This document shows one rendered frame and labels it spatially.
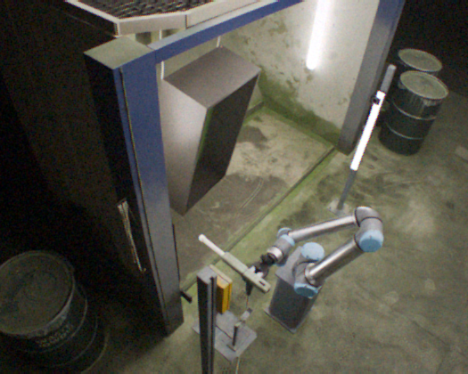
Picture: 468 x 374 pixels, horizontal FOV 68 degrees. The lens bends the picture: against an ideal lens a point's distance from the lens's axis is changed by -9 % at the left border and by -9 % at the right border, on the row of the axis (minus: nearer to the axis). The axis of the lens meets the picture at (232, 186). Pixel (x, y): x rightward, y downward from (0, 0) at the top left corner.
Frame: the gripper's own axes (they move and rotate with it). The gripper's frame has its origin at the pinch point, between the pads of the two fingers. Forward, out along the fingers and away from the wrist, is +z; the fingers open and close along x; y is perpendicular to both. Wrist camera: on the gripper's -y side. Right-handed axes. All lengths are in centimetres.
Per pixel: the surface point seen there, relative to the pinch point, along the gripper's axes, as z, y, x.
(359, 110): -261, 51, 52
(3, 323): 107, 27, 92
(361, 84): -261, 20, 59
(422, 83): -341, 30, 14
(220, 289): 29.2, -38.5, -6.0
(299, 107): -260, 83, 124
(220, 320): 15.0, 34.9, 5.4
